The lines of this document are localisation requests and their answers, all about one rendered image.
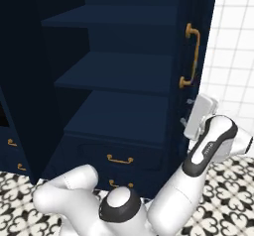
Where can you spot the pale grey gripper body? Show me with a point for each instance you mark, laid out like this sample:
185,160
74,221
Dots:
200,114

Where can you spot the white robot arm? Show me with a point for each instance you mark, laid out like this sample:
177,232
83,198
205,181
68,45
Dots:
185,193

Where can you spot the navy tall cabinet with shelves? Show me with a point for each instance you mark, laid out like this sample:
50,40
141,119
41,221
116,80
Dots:
125,114

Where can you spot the navy drawer front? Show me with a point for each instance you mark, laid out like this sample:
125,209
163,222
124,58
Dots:
145,185
86,154

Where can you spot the navy side drawer unit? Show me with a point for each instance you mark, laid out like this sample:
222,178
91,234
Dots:
10,154

